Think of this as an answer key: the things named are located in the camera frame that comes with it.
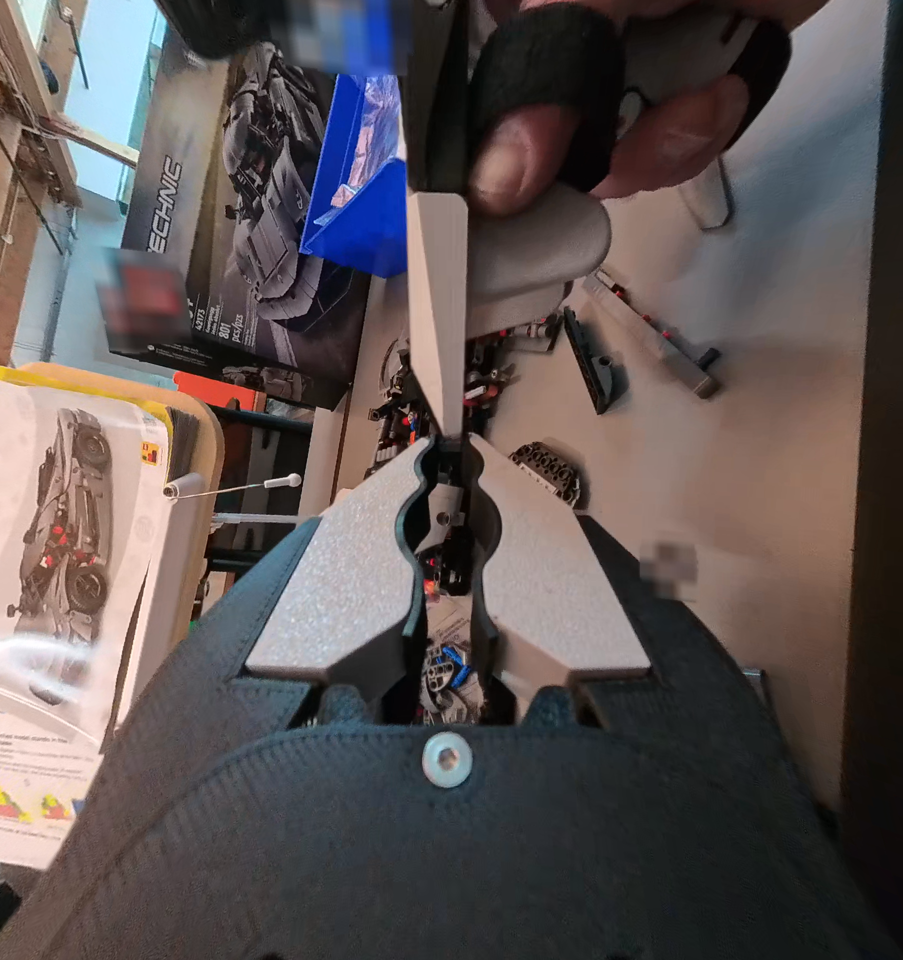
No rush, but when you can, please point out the blue plastic bin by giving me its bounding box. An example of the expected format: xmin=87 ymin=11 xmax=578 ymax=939
xmin=300 ymin=71 xmax=411 ymax=280

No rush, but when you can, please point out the small grey lego assembly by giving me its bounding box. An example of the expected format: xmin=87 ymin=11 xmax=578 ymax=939
xmin=492 ymin=311 xmax=565 ymax=355

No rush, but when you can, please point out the long grey lego beam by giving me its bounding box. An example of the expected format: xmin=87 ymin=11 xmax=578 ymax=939
xmin=582 ymin=268 xmax=724 ymax=400

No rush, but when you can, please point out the lego car model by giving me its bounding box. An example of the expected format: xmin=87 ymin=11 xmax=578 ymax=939
xmin=365 ymin=330 xmax=516 ymax=601

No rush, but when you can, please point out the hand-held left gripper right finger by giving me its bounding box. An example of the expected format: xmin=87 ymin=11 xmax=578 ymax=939
xmin=470 ymin=435 xmax=653 ymax=720

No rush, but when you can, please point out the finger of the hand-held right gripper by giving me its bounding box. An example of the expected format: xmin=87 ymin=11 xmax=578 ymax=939
xmin=405 ymin=189 xmax=471 ymax=441

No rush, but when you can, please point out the person's right hand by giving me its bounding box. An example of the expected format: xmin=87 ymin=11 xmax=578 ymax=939
xmin=466 ymin=0 xmax=835 ymax=219

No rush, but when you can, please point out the lego instruction booklet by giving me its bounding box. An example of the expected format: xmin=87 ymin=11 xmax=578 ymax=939
xmin=0 ymin=366 xmax=179 ymax=873

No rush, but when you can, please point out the grey car lego box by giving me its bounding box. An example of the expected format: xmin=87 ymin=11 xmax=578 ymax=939
xmin=108 ymin=37 xmax=375 ymax=411

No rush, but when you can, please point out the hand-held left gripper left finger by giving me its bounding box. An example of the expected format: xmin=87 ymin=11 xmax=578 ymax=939
xmin=243 ymin=435 xmax=436 ymax=720

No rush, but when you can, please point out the black curved lego piece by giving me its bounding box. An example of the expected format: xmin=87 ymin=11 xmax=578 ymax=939
xmin=507 ymin=440 xmax=582 ymax=511

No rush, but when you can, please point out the white book stand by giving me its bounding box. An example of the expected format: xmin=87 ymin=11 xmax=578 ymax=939
xmin=0 ymin=360 xmax=327 ymax=747

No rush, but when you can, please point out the clear bag of lego liftarms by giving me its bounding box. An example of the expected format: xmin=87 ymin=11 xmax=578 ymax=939
xmin=417 ymin=600 xmax=492 ymax=725

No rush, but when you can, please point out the large clear plastic bag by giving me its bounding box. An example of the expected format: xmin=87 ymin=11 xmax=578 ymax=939
xmin=337 ymin=75 xmax=409 ymax=205

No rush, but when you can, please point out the orange box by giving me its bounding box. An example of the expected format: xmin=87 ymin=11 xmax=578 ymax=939
xmin=174 ymin=369 xmax=267 ymax=415

